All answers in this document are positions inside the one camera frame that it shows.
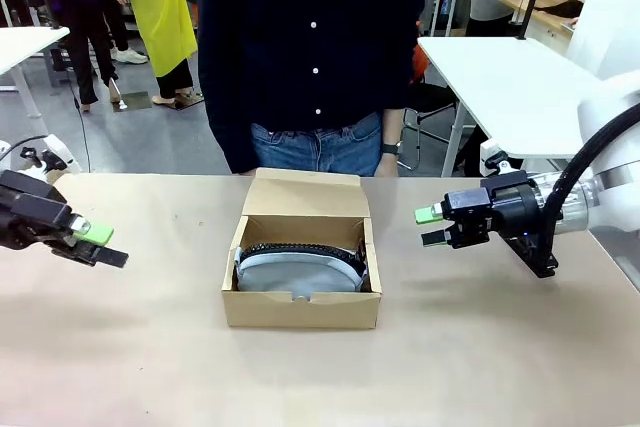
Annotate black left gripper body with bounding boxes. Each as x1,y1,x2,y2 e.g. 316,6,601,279
0,169,75,251

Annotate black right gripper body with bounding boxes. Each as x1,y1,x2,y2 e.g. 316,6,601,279
443,170,544,252

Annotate grey zippered pencil case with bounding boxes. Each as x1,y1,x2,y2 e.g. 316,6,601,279
234,242,371,294

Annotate person's right forearm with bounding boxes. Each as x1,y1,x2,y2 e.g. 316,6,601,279
198,71,257,177

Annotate person's left forearm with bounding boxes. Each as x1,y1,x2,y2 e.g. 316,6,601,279
382,107,407,145

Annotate brown cardboard box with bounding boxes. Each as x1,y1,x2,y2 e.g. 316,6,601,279
221,167,384,331

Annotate person's left hand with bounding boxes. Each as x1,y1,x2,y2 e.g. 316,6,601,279
375,152,401,178

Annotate black stapler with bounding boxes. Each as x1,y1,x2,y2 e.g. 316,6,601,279
505,234,559,279

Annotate large white side table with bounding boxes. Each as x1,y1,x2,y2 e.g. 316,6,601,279
417,36,609,178

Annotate square metal floor plate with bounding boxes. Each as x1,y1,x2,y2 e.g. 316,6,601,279
110,91,154,113

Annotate dark floor plate under feet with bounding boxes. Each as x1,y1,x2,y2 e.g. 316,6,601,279
172,91,206,109

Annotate small white side table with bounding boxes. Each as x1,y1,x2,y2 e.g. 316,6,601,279
0,26,71,121

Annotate wooden workbench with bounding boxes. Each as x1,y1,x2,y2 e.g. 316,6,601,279
498,0,584,39

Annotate white partition panel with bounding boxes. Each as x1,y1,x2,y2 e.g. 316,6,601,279
567,0,640,81

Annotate person in yellow apron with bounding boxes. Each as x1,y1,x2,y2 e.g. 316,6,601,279
112,0,201,109

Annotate person in navy shirt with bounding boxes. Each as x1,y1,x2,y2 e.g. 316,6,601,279
197,0,426,178

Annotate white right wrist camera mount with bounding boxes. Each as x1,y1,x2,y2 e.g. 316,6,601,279
479,139,525,179

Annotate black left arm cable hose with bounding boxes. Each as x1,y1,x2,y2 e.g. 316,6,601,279
0,135,49,161

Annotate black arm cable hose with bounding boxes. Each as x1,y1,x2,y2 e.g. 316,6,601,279
0,135,49,161
543,104,640,268

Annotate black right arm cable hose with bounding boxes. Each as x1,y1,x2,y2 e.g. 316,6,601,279
543,104,640,268

